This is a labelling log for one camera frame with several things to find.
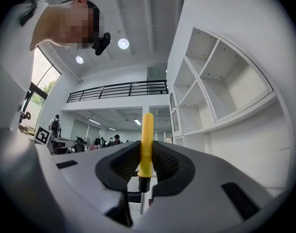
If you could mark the ceiling strip light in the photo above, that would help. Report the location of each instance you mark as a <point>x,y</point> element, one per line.
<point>137,121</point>
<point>94,121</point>

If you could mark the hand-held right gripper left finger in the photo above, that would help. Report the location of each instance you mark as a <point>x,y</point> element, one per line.
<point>84,169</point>

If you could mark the round ceiling light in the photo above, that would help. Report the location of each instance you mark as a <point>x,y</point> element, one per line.
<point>123,43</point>
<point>79,60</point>

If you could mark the black office chair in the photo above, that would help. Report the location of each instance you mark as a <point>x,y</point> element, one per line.
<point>79,144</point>

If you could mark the large window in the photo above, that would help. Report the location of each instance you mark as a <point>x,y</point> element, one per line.
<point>40,67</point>

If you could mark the white shelf unit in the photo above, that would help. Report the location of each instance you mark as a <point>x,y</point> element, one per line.
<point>235,86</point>

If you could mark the yellow marker pen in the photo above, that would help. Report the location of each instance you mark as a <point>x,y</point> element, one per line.
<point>147,142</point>

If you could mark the person's head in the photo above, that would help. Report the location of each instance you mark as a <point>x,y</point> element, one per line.
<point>65,25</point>

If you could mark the black balcony railing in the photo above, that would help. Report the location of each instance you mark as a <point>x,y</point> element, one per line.
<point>130,89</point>

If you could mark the person's white shirt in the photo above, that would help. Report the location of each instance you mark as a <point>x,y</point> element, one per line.
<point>14,52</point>

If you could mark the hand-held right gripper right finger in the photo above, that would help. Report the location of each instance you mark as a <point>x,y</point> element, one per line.
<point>206,183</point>

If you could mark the black head-mounted camera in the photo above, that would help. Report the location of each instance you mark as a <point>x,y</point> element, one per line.
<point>101,44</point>

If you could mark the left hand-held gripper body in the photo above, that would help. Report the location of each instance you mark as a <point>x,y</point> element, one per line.
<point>42,135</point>

